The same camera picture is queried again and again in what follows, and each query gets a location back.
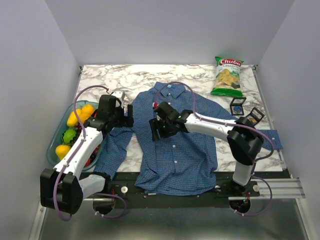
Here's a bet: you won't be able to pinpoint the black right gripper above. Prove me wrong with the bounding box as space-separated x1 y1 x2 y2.
149 116 177 141

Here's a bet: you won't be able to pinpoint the blue checked shirt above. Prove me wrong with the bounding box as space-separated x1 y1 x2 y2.
93 82 284 197

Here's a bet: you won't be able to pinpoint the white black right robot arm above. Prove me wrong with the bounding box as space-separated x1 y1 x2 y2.
149 102 264 196

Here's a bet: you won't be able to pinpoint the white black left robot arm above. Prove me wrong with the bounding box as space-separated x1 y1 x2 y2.
40 90 134 215

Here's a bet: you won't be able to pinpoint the black box with blue brooch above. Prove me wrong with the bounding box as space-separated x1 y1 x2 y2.
229 97 247 116

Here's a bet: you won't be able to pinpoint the black box with gold brooch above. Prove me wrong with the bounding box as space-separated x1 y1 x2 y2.
246 107 265 126

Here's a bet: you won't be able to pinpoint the orange fruit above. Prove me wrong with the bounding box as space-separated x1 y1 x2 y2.
81 104 95 116
79 112 91 123

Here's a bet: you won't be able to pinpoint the dark purple grapes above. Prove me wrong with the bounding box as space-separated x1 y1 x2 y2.
90 144 101 161

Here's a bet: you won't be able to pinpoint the yellow mango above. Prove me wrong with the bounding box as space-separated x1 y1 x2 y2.
66 111 79 128

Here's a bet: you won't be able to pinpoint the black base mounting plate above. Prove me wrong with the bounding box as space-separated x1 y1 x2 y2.
81 171 261 209

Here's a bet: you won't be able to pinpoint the yellow pear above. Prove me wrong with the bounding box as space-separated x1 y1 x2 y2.
55 144 71 161

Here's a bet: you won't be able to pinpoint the teal plastic fruit basket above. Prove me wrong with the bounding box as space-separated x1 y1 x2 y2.
46 104 106 172

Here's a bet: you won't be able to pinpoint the green cassava chips bag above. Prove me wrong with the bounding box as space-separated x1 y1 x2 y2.
210 56 243 98

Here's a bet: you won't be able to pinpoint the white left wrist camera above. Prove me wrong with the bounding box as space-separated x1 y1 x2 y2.
111 90 126 102

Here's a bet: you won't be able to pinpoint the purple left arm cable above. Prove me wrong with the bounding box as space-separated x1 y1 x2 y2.
52 84 127 222

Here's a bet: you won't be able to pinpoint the aluminium frame rail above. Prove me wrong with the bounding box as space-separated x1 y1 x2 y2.
227 177 306 201

